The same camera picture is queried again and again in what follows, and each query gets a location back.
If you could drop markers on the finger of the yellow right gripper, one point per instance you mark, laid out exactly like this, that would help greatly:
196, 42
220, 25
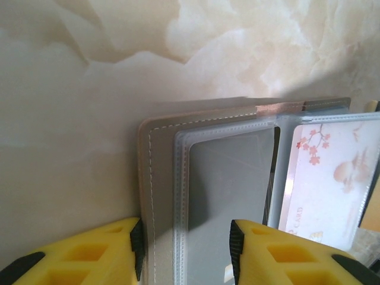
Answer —
371, 106

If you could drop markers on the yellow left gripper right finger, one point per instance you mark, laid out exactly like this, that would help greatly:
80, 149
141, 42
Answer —
285, 261

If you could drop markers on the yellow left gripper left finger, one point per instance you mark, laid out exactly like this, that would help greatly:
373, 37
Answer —
89, 255

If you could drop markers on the white blossom print card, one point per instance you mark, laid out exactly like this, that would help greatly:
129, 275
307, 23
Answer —
326, 184

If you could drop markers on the grey leather card holder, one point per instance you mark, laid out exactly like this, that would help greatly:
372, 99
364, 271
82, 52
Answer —
161, 178

